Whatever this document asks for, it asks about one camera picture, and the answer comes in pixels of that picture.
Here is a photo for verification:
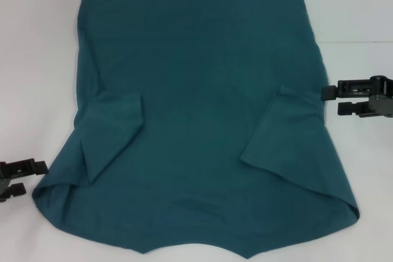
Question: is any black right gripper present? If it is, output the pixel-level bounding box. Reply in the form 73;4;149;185
321;74;393;120

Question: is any teal blue t-shirt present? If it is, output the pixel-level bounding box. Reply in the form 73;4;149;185
32;0;360;258

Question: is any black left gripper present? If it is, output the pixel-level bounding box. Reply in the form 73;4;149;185
0;157;49;203

